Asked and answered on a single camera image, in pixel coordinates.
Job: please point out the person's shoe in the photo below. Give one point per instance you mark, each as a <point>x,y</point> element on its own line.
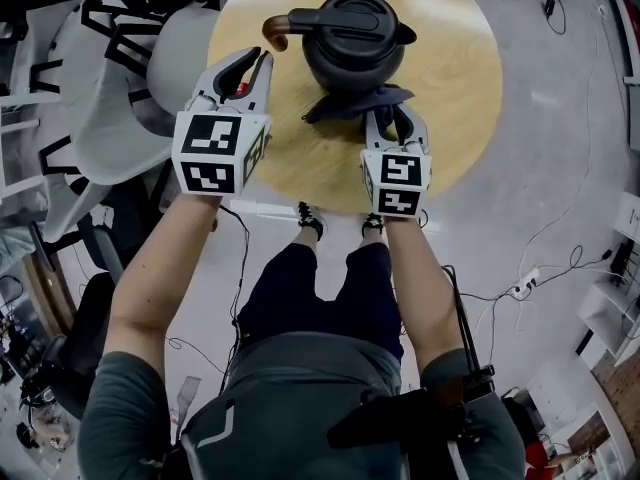
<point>372,223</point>
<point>310,218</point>

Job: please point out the person's leg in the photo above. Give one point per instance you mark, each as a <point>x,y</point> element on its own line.
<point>302,240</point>
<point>370,240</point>

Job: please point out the black power adapter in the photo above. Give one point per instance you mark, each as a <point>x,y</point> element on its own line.
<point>550,6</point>

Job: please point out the person's left leg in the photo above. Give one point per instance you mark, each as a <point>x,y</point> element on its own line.
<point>302,240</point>

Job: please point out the person's left shoe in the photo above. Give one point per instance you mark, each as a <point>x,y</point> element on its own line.
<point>310,218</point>

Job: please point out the person's right leg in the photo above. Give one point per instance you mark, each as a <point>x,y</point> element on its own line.
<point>370,240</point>

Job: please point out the black chest-mounted device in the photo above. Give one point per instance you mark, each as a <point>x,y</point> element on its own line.
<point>400,418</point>

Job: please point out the white shelving unit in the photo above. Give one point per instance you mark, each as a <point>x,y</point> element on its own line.
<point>610,308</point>

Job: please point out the person's right shoe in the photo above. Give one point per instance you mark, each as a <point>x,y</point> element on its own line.
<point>372,223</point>

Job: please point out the white power strip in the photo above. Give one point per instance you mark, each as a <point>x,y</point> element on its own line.
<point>527,280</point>

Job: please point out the grey shell chair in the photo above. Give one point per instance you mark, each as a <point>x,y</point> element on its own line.
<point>50,58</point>
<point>115,143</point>

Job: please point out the dark blue cloth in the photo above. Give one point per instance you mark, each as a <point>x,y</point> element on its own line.
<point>345,105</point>

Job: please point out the person's left forearm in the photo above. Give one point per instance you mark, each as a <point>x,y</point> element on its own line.
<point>150,278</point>

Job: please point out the person's grey t-shirt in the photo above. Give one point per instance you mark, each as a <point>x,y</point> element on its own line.
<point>300,413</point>

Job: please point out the person's dark shorts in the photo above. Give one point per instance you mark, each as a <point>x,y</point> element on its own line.
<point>280,308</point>

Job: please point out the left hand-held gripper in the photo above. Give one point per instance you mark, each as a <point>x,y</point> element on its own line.
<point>210,135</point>

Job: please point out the black office chair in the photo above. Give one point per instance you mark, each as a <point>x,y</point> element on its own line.
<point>75,348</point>

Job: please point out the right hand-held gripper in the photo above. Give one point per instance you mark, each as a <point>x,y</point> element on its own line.
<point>400,170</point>

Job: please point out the person's right forearm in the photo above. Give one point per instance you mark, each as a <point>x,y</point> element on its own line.
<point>425,278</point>

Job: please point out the round wooden table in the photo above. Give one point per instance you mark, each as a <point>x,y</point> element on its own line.
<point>450,93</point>

